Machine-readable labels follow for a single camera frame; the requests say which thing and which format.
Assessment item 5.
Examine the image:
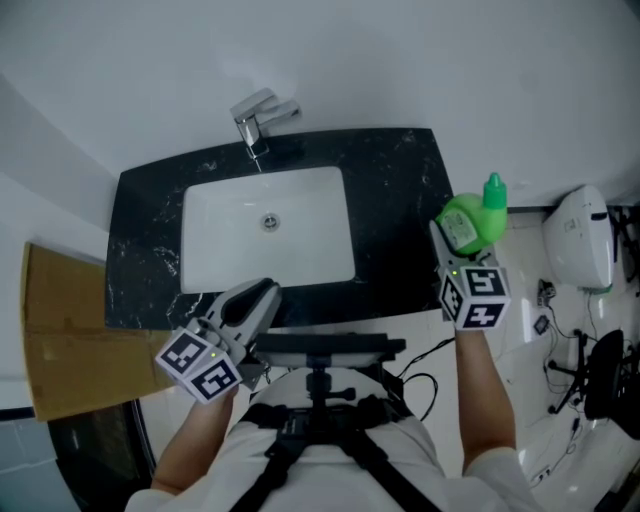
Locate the dark glass door frame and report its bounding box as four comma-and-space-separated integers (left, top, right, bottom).
47, 398, 157, 512

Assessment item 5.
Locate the white toilet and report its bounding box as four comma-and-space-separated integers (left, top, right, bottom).
542, 184, 617, 294

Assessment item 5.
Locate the thin floor cable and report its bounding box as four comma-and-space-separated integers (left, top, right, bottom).
529, 417, 586, 485

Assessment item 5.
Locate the green cleaner bottle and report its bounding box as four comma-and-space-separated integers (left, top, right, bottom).
433, 172, 509, 256

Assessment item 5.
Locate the brown cardboard sheet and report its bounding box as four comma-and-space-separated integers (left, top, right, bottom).
19, 242, 177, 424

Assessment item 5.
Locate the white rectangular sink basin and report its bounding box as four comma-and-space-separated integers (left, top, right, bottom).
179, 166, 357, 295

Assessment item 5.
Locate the chrome faucet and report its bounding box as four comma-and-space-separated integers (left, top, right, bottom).
229, 88, 303, 160

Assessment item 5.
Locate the black chest harness mount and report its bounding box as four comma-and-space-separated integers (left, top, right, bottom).
242, 332, 445, 512

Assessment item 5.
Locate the black marble vanity counter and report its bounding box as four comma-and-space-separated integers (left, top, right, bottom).
103, 128, 455, 332

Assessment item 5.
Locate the person's left forearm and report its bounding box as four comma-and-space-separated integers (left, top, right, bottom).
151, 387, 239, 494

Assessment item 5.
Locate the person's right forearm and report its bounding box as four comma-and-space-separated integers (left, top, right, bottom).
452, 327, 517, 477

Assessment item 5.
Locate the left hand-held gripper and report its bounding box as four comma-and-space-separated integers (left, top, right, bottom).
154, 278, 283, 404

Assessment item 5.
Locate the person's white shirt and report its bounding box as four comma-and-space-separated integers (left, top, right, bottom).
127, 367, 554, 512

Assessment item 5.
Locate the black cable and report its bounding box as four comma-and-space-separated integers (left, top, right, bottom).
398, 337, 457, 422

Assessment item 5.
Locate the black metal stand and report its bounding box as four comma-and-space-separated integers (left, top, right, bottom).
608, 203, 640, 282

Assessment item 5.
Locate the black office chair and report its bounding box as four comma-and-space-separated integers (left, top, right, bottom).
547, 328, 640, 442

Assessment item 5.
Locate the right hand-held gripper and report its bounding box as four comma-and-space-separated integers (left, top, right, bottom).
429, 219, 511, 331

